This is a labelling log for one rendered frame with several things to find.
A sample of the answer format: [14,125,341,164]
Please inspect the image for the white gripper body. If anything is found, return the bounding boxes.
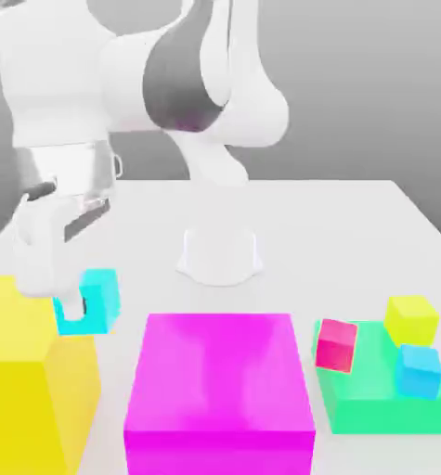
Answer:
[12,193,112,299]

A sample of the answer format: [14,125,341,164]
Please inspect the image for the small cyan cube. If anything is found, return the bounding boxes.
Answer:
[52,268,122,337]

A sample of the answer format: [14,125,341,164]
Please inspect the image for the small red cube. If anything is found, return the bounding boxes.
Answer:
[314,317,359,375]

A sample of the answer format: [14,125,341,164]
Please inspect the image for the small yellow cube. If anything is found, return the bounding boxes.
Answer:
[383,294,441,349]

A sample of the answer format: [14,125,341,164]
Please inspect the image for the small blue cube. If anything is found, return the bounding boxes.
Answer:
[395,343,441,402]

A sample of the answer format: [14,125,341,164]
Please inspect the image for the large yellow box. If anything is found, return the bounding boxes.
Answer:
[0,275,103,475]

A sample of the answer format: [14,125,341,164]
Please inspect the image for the large magenta box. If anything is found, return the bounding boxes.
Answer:
[123,313,317,475]

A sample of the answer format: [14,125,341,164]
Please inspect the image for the large green box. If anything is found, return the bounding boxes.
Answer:
[311,319,441,436]

